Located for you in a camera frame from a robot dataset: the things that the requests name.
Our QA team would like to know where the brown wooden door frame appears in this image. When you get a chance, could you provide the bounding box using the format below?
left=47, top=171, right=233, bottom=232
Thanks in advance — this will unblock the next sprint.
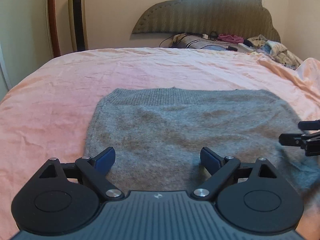
left=47, top=0, right=61, bottom=57

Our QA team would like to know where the peach blanket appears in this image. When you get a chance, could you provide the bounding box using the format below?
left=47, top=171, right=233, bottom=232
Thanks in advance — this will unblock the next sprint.
left=257, top=58, right=319, bottom=100

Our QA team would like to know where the olive upholstered headboard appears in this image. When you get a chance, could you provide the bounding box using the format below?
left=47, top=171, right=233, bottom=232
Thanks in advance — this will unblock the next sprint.
left=132, top=0, right=280, bottom=42

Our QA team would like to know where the grey knitted sweater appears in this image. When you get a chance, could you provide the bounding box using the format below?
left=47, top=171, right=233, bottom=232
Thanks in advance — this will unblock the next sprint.
left=85, top=87, right=320, bottom=230

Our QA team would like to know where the gold tower fan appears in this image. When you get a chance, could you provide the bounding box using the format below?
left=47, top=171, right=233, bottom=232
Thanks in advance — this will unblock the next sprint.
left=68, top=0, right=88, bottom=52

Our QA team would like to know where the white glass wardrobe door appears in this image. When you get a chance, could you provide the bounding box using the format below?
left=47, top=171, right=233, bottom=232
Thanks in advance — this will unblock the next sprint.
left=1, top=0, right=53, bottom=98

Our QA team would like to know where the magenta garment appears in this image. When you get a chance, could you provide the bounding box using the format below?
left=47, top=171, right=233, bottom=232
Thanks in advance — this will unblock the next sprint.
left=217, top=34, right=244, bottom=44

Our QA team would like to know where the pink bed sheet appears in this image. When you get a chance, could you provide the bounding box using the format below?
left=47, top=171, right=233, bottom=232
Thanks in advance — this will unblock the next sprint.
left=1, top=48, right=319, bottom=239

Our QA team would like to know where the pile of light clothes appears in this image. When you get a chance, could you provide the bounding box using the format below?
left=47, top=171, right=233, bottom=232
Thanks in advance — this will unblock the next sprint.
left=247, top=35, right=303, bottom=70

